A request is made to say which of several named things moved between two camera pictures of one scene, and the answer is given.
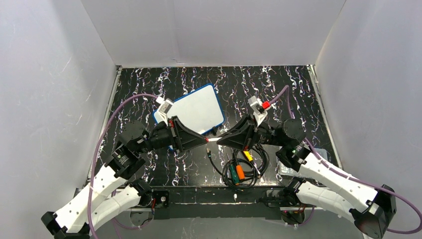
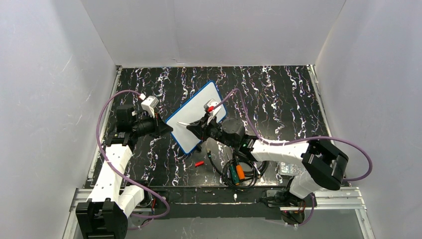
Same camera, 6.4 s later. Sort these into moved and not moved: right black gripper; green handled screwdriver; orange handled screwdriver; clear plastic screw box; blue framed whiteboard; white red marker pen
Moved: right black gripper; white red marker pen; blue framed whiteboard
Not moved: green handled screwdriver; orange handled screwdriver; clear plastic screw box
